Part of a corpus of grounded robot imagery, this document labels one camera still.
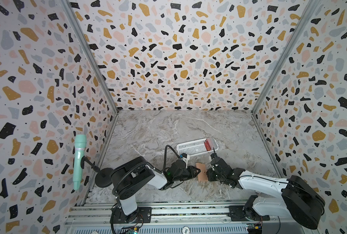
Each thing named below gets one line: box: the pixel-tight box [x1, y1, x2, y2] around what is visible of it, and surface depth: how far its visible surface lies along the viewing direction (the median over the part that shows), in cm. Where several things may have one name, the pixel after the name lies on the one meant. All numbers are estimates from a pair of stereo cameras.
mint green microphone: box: [73, 134, 88, 191], surface depth 64 cm
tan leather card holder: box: [195, 162, 209, 182], surface depth 86 cm
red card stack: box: [204, 138, 212, 152], surface depth 99 cm
